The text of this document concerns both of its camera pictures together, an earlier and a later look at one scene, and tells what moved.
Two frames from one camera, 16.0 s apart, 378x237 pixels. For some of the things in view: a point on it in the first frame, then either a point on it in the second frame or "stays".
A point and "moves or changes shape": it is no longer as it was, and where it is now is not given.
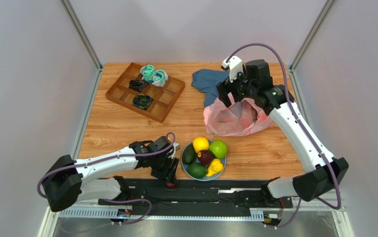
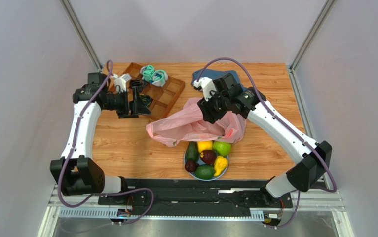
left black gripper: [168, 174] -> [138, 107]
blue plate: [185, 167] -> [199, 162]
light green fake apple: [218, 148] moves or changes shape
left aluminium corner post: [82, 34] stays
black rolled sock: [137, 85] stays
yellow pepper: [215, 167] moves or changes shape
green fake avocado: [189, 154] moves or changes shape
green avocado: [197, 170] moves or changes shape
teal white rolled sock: [146, 71] stays
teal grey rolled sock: [158, 77] stays
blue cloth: [206, 81] stays
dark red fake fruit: [170, 185] -> [191, 166]
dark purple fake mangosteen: [205, 157] moves or changes shape
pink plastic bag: [241, 118] moves or changes shape
